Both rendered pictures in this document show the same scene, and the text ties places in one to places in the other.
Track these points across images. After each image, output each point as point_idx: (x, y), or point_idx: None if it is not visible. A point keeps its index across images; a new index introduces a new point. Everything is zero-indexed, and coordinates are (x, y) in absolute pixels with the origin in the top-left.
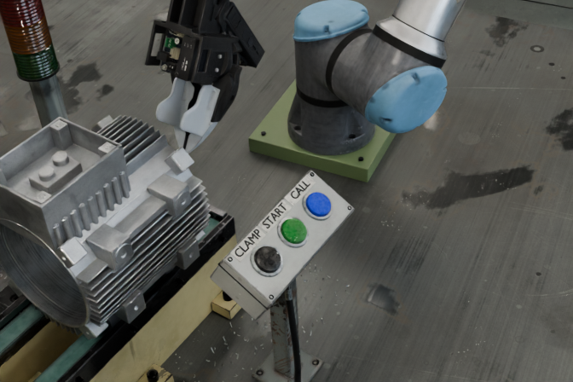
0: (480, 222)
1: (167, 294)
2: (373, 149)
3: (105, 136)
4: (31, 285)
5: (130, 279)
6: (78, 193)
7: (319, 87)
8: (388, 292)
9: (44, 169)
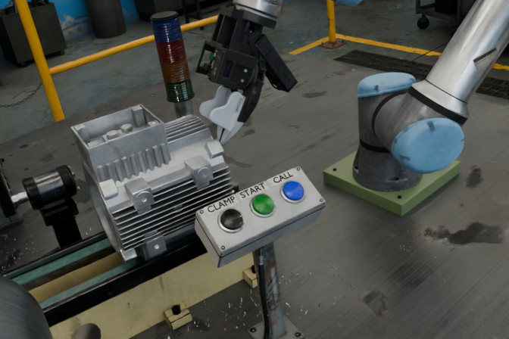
0: (486, 262)
1: (198, 250)
2: (413, 192)
3: (170, 123)
4: (110, 221)
5: (154, 223)
6: (120, 148)
7: (370, 135)
8: (382, 298)
9: (111, 131)
